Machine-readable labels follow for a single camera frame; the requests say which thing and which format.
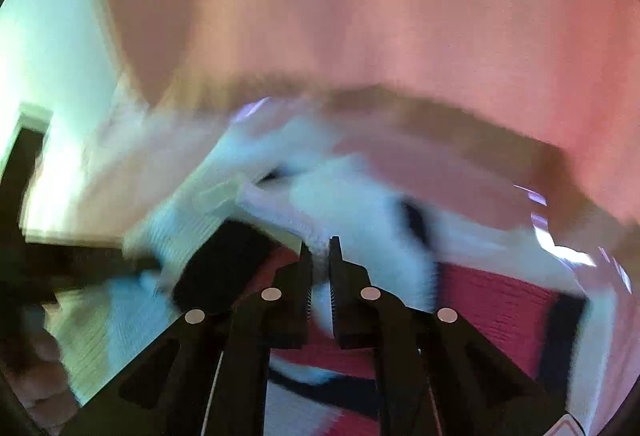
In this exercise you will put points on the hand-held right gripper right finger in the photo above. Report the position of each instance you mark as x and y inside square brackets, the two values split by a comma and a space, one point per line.
[340, 288]

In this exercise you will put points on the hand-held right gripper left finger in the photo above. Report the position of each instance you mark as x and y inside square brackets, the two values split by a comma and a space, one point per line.
[299, 288]

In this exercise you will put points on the pink printed blanket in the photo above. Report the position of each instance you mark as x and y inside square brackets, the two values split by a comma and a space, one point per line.
[100, 176]

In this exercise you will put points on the dark doorway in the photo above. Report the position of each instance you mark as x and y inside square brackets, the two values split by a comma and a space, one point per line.
[20, 166]

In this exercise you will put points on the pink curtain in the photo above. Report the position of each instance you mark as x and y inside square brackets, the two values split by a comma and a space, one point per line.
[350, 16]

